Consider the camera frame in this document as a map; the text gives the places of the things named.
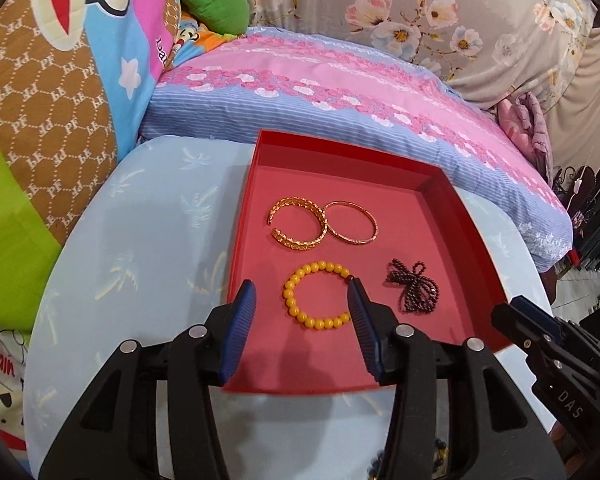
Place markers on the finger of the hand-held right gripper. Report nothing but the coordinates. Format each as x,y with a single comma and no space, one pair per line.
512,325
537,317

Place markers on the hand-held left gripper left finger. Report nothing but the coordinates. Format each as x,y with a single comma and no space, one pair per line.
242,332

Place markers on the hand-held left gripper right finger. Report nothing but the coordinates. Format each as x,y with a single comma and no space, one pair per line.
361,325

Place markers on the red shallow box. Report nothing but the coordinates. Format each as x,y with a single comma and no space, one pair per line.
405,240

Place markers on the gold round bangle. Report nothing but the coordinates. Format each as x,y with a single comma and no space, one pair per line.
351,203

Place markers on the pink garment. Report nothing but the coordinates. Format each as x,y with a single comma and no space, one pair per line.
527,130

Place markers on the beige cloth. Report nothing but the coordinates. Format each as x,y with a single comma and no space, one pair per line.
580,90

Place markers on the pink and blue floral pillow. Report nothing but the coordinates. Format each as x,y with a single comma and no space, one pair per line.
330,85

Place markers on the cartoon monkey print blanket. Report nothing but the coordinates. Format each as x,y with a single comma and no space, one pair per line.
45,110

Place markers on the orange cartoon print pillow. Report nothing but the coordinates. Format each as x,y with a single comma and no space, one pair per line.
195,37

